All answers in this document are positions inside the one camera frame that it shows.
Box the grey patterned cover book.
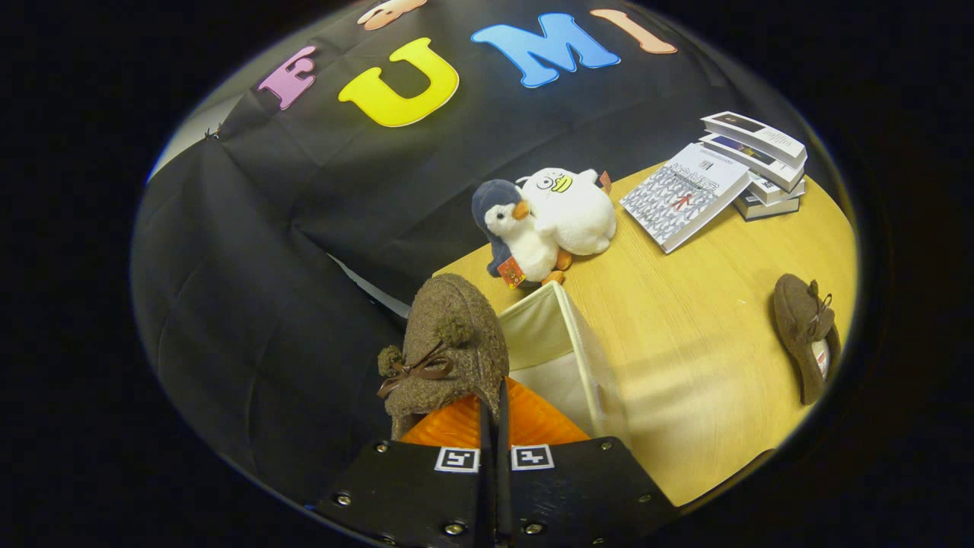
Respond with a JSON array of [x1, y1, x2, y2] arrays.
[[619, 142, 752, 254]]

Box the white duck plush toy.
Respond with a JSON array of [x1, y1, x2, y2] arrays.
[[517, 167, 617, 256]]

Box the grey penguin plush toy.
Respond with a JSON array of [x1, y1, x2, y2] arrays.
[[471, 179, 573, 290]]

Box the white book black lettering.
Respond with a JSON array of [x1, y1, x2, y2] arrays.
[[750, 171, 806, 206]]

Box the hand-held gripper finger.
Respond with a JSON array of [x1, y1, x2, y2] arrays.
[[316, 392, 495, 548], [498, 377, 678, 548]]

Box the black backdrop cloth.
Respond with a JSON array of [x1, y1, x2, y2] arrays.
[[129, 0, 838, 505]]

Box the beige fabric storage box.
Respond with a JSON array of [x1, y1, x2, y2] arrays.
[[498, 282, 632, 444]]

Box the brown fuzzy shoe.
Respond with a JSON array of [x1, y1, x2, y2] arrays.
[[772, 274, 842, 406], [377, 274, 511, 441]]

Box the white book dark cover picture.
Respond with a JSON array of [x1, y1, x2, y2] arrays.
[[701, 111, 807, 170]]

